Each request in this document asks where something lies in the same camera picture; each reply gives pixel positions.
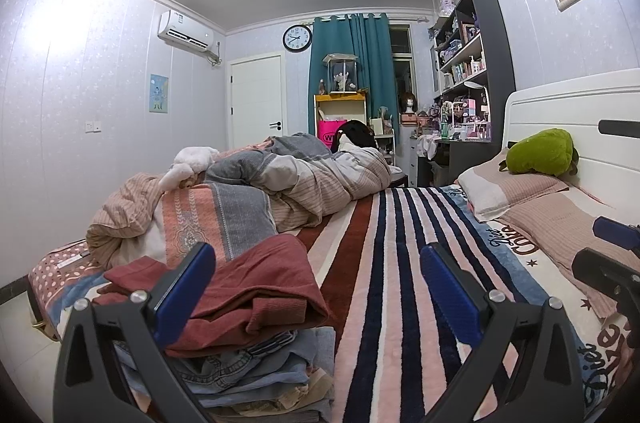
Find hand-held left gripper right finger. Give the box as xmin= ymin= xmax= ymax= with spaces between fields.
xmin=419 ymin=243 xmax=586 ymax=423

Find pink shopping bag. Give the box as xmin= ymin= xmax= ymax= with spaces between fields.
xmin=317 ymin=119 xmax=348 ymax=151

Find orange and grey patterned quilt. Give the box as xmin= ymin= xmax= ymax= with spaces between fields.
xmin=152 ymin=182 xmax=278 ymax=264

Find clear display case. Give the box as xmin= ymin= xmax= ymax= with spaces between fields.
xmin=322 ymin=53 xmax=361 ymax=94

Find black bag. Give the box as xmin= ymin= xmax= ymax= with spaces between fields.
xmin=332 ymin=120 xmax=376 ymax=151

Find pink polka dot sheet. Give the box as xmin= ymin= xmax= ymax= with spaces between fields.
xmin=27 ymin=239 xmax=108 ymax=329

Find pink and white pillow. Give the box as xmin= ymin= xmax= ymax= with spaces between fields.
xmin=456 ymin=153 xmax=568 ymax=223

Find dark desk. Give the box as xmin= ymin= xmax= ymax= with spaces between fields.
xmin=432 ymin=136 xmax=501 ymax=184

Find pink rear pillow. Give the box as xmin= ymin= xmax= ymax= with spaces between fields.
xmin=495 ymin=190 xmax=640 ymax=319

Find pink and grey duvet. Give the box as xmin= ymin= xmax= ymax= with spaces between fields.
xmin=85 ymin=132 xmax=393 ymax=271

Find blue jeans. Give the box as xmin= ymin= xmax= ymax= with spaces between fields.
xmin=112 ymin=328 xmax=336 ymax=396

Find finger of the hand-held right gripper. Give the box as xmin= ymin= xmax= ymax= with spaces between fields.
xmin=593 ymin=216 xmax=640 ymax=253
xmin=571 ymin=247 xmax=640 ymax=315

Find white door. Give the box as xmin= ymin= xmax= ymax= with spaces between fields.
xmin=227 ymin=53 xmax=285 ymax=149

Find white air conditioner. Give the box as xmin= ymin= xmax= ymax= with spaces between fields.
xmin=157 ymin=10 xmax=216 ymax=52

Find white bed headboard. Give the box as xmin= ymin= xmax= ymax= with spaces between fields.
xmin=500 ymin=67 xmax=640 ymax=209

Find white desk lamp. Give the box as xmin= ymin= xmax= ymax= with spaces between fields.
xmin=465 ymin=80 xmax=493 ymax=139

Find teal curtain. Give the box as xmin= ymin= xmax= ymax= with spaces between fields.
xmin=306 ymin=12 xmax=393 ymax=139

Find dark bookshelf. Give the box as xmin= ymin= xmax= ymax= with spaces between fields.
xmin=430 ymin=0 xmax=516 ymax=154

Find black wall clock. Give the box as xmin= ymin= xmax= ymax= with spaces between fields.
xmin=282 ymin=24 xmax=313 ymax=53

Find white plush toy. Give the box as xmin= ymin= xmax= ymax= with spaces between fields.
xmin=157 ymin=146 xmax=220 ymax=193

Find small wall poster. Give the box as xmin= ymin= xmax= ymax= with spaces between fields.
xmin=149 ymin=74 xmax=169 ymax=114

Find dark red t-shirt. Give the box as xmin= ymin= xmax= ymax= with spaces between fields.
xmin=97 ymin=234 xmax=331 ymax=359

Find beige folded garment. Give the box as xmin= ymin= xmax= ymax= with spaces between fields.
xmin=210 ymin=383 xmax=333 ymax=423

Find yellow shelf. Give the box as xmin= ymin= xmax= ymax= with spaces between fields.
xmin=313 ymin=90 xmax=370 ymax=139

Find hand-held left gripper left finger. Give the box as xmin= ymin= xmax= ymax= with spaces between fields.
xmin=52 ymin=242 xmax=217 ymax=423

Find window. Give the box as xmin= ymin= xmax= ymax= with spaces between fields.
xmin=389 ymin=24 xmax=416 ymax=114

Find striped fleece blanket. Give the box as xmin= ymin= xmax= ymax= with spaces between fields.
xmin=30 ymin=186 xmax=640 ymax=423

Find white drawer cabinet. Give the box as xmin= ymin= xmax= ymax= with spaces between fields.
xmin=409 ymin=136 xmax=436 ymax=188

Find green plush toy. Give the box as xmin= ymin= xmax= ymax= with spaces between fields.
xmin=499 ymin=128 xmax=581 ymax=178

